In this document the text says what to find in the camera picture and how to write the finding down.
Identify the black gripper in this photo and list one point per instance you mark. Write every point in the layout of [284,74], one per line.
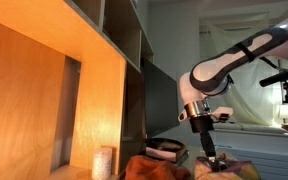
[203,125]

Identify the floral cosmetic pouch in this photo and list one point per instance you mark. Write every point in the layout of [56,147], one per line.
[229,169]

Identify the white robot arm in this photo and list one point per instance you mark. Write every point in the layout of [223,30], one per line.
[210,78]

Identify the sheer white curtain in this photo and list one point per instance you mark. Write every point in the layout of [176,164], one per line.
[250,102]

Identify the orange towel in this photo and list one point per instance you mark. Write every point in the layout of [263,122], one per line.
[141,167]

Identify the black monitor screen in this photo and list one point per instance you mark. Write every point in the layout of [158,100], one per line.
[161,101]

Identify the wooden shelf unit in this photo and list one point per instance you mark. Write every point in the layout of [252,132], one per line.
[62,83]

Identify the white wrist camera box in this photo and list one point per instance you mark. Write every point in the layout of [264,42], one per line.
[223,113]

